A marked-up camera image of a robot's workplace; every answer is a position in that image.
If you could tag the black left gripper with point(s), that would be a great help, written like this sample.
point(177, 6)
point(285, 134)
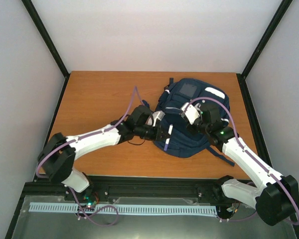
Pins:
point(160, 130)

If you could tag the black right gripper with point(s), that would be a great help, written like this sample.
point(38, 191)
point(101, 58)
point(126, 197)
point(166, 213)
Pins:
point(192, 131)

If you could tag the purple cap white marker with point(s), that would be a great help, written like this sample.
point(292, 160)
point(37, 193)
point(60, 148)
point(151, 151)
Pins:
point(168, 138)

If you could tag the navy blue backpack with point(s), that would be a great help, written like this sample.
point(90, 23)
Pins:
point(185, 141)

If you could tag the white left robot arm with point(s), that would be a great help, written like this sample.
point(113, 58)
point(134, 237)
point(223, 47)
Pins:
point(59, 154)

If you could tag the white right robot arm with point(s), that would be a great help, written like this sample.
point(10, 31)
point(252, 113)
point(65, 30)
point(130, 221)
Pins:
point(274, 197)

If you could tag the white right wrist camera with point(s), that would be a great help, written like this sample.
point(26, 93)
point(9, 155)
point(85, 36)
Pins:
point(189, 113)

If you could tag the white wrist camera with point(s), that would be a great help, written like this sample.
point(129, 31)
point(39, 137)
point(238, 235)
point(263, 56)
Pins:
point(189, 113)
point(157, 117)

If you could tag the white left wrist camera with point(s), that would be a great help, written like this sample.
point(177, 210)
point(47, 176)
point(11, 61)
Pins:
point(157, 117)

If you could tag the black aluminium frame rail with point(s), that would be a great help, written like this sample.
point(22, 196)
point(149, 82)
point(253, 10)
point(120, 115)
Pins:
point(106, 189)

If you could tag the light blue cable duct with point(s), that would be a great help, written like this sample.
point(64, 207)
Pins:
point(127, 210)

